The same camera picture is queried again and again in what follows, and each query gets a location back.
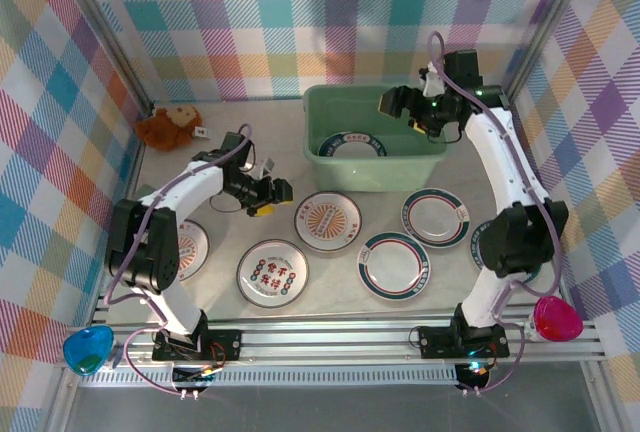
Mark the green translucent plastic bin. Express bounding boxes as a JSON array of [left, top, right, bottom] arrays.
[[303, 82, 450, 194]]

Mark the orange sunburst pattern white plate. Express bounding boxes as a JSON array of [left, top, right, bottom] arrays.
[[177, 219, 210, 283], [293, 190, 362, 254]]

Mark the red characters white plate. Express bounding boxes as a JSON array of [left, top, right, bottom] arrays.
[[235, 238, 310, 310]]

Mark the dark lettered rim white plate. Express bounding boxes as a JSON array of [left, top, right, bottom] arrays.
[[468, 220, 494, 273], [317, 130, 389, 159]]

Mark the green red ringed white plate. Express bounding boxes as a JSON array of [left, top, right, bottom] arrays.
[[356, 230, 431, 300], [400, 186, 474, 249]]

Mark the brown plush toy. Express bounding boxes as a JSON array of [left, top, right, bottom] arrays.
[[133, 105, 207, 152]]

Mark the blue translucent plastic dome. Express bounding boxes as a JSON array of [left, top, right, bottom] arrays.
[[62, 327, 114, 379]]

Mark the pink translucent plastic dome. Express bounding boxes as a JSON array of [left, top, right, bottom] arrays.
[[532, 295, 585, 344]]

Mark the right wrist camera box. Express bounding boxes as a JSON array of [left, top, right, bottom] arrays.
[[418, 64, 445, 98]]

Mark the aluminium side rail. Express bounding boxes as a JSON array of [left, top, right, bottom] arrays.
[[117, 101, 156, 203]]

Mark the aluminium frame post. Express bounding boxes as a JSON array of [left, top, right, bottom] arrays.
[[57, 0, 154, 113], [497, 0, 599, 103]]

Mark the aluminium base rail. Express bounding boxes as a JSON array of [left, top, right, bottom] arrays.
[[64, 307, 609, 371]]

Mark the slotted grey cable duct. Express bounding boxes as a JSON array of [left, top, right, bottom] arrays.
[[79, 364, 506, 389]]

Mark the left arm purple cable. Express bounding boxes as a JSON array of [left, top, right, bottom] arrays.
[[102, 124, 254, 396]]

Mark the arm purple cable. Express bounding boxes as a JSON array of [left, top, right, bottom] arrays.
[[427, 30, 564, 396], [102, 124, 254, 396]]

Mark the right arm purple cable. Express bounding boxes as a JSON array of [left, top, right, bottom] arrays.
[[427, 30, 564, 396]]

